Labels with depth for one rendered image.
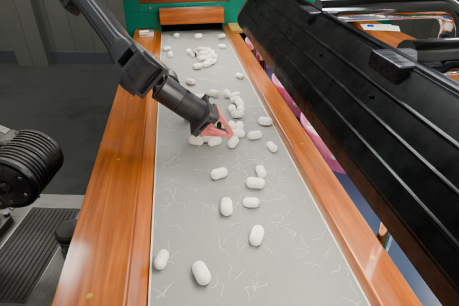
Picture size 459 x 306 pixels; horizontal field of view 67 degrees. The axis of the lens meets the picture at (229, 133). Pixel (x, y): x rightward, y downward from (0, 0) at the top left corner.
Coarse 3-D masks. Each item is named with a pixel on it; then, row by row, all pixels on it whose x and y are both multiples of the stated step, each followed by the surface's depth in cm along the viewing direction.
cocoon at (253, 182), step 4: (248, 180) 67; (252, 180) 67; (256, 180) 67; (260, 180) 67; (248, 184) 67; (252, 184) 67; (256, 184) 66; (260, 184) 66; (264, 184) 67; (252, 188) 67; (256, 188) 67; (260, 188) 67
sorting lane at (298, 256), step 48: (192, 48) 145; (240, 96) 104; (240, 144) 82; (192, 192) 67; (240, 192) 67; (288, 192) 67; (192, 240) 57; (240, 240) 57; (288, 240) 57; (192, 288) 49; (240, 288) 49; (288, 288) 49; (336, 288) 49
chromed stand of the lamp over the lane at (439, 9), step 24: (336, 0) 34; (360, 0) 34; (384, 0) 34; (408, 0) 35; (432, 0) 35; (456, 24) 37; (408, 48) 21; (432, 48) 21; (456, 48) 21; (384, 72) 22; (456, 72) 22; (384, 240) 54
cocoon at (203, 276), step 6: (198, 264) 50; (204, 264) 50; (192, 270) 50; (198, 270) 49; (204, 270) 49; (198, 276) 49; (204, 276) 48; (210, 276) 49; (198, 282) 49; (204, 282) 48
